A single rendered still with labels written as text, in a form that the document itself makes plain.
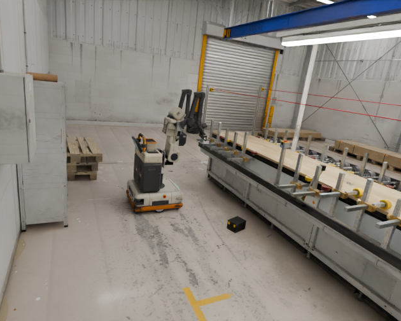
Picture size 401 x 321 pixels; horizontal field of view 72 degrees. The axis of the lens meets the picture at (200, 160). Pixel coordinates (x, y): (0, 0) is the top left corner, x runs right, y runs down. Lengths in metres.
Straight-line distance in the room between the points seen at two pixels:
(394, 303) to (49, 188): 3.37
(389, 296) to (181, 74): 8.73
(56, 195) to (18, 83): 1.51
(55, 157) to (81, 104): 6.39
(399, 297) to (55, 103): 3.50
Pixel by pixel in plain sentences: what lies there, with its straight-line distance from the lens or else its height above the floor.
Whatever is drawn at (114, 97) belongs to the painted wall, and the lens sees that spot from 9.57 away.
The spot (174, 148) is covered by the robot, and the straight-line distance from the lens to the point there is 3.71.
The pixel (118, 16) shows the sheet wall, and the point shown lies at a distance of 9.70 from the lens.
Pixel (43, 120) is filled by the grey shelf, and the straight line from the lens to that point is 3.13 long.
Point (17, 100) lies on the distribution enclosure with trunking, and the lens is 2.20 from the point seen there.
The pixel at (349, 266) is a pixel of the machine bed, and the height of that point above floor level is 0.23.
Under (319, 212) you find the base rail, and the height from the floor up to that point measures 0.70.
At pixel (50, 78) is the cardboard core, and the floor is 1.59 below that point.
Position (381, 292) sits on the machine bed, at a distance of 3.02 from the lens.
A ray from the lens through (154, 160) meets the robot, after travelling 3.50.
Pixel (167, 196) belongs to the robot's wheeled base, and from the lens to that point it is 3.69.
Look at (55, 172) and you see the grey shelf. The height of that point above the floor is 0.66.
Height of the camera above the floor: 1.75
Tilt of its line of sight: 16 degrees down
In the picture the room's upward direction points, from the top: 7 degrees clockwise
